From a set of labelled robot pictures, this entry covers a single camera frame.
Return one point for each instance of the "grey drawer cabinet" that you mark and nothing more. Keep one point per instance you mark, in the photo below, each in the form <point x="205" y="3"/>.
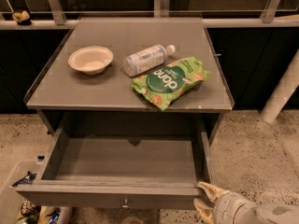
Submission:
<point x="59" y="87"/>

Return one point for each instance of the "white diagonal pole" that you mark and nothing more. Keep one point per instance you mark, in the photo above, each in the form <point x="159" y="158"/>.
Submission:
<point x="283" y="91"/>

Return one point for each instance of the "clear plastic water bottle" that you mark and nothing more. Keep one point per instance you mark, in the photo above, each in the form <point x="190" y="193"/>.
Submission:
<point x="146" y="59"/>

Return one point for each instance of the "clear plastic bin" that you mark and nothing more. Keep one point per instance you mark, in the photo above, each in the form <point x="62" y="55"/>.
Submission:
<point x="10" y="199"/>

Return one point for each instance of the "grey top drawer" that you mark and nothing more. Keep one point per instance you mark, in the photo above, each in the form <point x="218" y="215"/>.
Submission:
<point x="124" y="160"/>

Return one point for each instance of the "small yellow black object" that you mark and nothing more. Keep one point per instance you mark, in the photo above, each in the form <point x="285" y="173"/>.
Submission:
<point x="21" y="17"/>

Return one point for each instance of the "metal railing frame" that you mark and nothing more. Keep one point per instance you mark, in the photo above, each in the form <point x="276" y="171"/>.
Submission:
<point x="213" y="13"/>

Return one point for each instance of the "green snack bag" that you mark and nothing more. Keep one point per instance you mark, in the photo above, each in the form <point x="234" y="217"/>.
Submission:
<point x="165" y="85"/>

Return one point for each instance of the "yellow snack bag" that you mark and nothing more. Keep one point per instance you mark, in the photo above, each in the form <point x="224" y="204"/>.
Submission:
<point x="48" y="215"/>

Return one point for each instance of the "white paper bowl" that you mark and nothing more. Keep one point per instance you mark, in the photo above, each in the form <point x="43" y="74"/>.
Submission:
<point x="91" y="60"/>

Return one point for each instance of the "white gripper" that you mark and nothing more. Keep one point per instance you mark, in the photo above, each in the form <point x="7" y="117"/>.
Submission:
<point x="233" y="208"/>

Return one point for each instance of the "dark blue snack bag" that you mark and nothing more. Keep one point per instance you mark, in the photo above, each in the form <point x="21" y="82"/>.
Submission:
<point x="28" y="179"/>

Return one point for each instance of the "brown snack bag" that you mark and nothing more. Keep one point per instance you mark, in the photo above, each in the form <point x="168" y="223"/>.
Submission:
<point x="27" y="208"/>

